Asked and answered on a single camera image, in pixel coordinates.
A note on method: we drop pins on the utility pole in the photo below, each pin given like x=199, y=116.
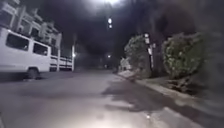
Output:
x=149, y=50

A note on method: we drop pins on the white fence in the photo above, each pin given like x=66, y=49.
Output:
x=63, y=61

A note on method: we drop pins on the grey concrete road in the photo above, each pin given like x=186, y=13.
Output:
x=73, y=96

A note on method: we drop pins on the raised concrete sidewalk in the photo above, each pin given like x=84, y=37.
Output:
x=173, y=95

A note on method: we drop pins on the large leafy bush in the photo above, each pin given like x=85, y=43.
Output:
x=181, y=55

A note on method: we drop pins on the white van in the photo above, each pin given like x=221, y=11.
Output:
x=23, y=53

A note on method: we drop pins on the building with balconies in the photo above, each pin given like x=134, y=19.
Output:
x=30, y=26

